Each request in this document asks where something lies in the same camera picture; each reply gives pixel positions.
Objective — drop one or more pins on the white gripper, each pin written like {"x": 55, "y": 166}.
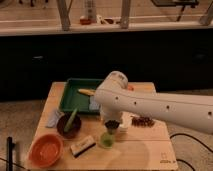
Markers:
{"x": 110, "y": 115}

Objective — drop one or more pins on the dark metal cup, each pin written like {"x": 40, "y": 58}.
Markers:
{"x": 112, "y": 126}

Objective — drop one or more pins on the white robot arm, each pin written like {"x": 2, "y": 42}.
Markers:
{"x": 191, "y": 111}

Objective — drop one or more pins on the white cup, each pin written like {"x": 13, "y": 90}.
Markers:
{"x": 126, "y": 122}

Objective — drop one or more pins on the green cup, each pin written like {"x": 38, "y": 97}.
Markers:
{"x": 107, "y": 140}

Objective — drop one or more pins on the green cucumber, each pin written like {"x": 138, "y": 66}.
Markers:
{"x": 70, "y": 121}

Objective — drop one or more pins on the wooden block eraser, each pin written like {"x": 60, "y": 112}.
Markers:
{"x": 81, "y": 146}

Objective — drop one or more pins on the green plastic tray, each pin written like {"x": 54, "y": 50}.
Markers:
{"x": 72, "y": 99}

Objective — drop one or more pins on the orange fruit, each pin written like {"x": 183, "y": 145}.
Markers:
{"x": 130, "y": 87}

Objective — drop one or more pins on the dark brown bowl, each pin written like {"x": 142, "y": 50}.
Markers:
{"x": 75, "y": 128}

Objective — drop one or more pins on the grey cloth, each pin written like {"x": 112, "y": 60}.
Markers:
{"x": 53, "y": 119}

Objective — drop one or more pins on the orange plastic bowl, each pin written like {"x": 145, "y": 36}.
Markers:
{"x": 46, "y": 150}

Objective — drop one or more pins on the red object on shelf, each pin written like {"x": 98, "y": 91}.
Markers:
{"x": 84, "y": 20}

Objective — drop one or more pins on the black stand at left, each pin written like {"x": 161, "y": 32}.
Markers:
{"x": 10, "y": 146}

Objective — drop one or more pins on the white bottle on shelf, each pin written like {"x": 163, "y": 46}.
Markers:
{"x": 90, "y": 8}

